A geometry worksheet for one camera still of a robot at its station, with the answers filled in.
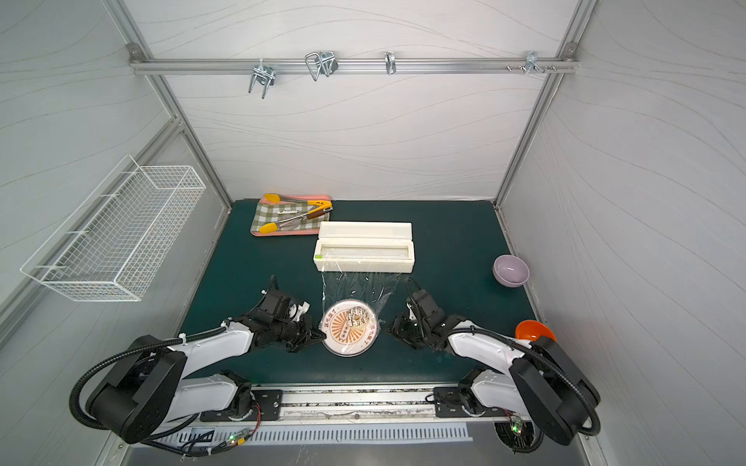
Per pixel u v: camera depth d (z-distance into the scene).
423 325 0.68
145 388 0.42
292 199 1.22
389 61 0.73
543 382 0.42
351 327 0.85
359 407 0.75
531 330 0.82
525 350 0.46
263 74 0.79
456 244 1.07
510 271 0.98
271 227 1.08
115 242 0.69
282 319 0.74
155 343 0.45
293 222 1.11
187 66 0.78
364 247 0.99
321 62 0.76
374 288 0.89
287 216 1.14
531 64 0.77
